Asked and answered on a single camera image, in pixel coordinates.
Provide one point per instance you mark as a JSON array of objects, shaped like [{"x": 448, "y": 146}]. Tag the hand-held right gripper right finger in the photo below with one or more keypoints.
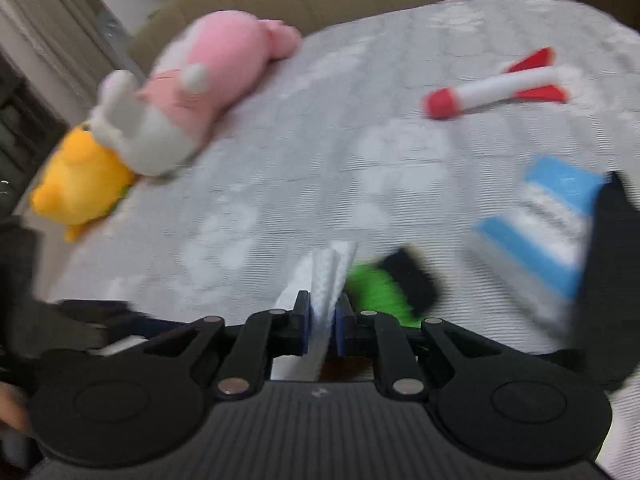
[{"x": 342, "y": 325}]

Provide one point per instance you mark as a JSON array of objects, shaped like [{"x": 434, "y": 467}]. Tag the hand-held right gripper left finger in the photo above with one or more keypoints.
[{"x": 303, "y": 322}]

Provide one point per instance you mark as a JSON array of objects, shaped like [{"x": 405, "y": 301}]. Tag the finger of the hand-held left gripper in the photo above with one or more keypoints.
[{"x": 115, "y": 317}]

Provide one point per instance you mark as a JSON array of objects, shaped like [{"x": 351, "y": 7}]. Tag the white wet wipe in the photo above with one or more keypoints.
[{"x": 327, "y": 270}]

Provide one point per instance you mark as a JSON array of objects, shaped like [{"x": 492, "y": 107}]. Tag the blue white wipes packet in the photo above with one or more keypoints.
[{"x": 545, "y": 240}]

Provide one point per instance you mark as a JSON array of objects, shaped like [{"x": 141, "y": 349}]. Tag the black blue knee pad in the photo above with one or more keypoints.
[{"x": 612, "y": 270}]

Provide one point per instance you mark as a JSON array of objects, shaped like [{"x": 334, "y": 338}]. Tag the person's left forearm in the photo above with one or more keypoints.
[{"x": 11, "y": 407}]

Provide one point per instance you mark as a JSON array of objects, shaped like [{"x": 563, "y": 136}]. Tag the crochet doll with green hat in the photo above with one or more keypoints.
[{"x": 385, "y": 285}]

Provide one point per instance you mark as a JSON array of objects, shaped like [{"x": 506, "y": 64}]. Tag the yellow plush toy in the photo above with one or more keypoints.
[{"x": 82, "y": 185}]

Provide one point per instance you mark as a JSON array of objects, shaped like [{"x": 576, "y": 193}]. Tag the dark furniture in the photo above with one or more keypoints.
[{"x": 25, "y": 130}]

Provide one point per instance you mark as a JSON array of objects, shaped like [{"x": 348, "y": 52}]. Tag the grey quilted mattress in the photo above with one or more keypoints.
[{"x": 325, "y": 135}]

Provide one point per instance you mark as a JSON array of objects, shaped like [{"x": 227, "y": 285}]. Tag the pink white plush rabbit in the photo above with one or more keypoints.
[{"x": 210, "y": 70}]

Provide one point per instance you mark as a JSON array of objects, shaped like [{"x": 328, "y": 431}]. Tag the light curtain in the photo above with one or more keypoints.
[{"x": 45, "y": 15}]

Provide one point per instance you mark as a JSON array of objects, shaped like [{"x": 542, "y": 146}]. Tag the red white toy rocket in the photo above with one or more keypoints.
[{"x": 500, "y": 87}]

